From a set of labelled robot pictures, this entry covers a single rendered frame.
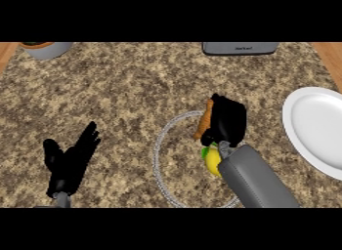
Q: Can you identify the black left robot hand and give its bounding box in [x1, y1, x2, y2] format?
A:
[41, 121, 102, 199]

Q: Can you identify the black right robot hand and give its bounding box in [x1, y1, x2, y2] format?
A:
[200, 93, 250, 148]

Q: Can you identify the white plate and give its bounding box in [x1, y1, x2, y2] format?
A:
[281, 86, 342, 184]

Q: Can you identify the yellow lemon with green leaf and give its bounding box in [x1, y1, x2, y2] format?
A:
[200, 142, 223, 178]

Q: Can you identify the grey appliance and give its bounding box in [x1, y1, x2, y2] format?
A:
[200, 41, 281, 57]

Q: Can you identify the grey plant pot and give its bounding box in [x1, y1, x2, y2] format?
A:
[19, 41, 75, 62]

